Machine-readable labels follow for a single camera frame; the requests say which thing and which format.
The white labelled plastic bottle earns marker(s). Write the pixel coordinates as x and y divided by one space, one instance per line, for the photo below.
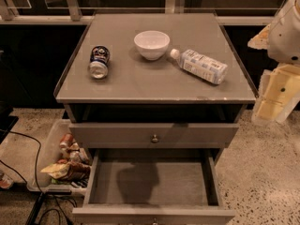
200 65

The red-white can in bin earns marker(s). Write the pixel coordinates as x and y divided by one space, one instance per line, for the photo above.
66 141

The metal window railing frame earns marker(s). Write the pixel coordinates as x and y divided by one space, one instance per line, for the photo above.
228 12

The clear plastic storage bin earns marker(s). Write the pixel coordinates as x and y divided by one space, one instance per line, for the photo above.
50 153

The brown snack bag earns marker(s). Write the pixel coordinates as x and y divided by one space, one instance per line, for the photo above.
70 171

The white ceramic bowl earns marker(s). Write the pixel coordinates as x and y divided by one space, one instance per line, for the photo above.
151 44

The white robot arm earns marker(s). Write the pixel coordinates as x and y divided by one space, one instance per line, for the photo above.
281 37

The grey drawer cabinet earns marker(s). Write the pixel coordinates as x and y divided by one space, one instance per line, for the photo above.
140 91

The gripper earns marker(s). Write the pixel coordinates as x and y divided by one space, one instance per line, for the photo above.
286 37

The blue soda can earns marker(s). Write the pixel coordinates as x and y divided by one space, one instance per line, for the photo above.
99 60

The grey drawer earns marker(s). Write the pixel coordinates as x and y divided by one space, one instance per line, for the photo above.
153 135
153 187

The grey top drawer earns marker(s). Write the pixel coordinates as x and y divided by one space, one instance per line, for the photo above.
153 135

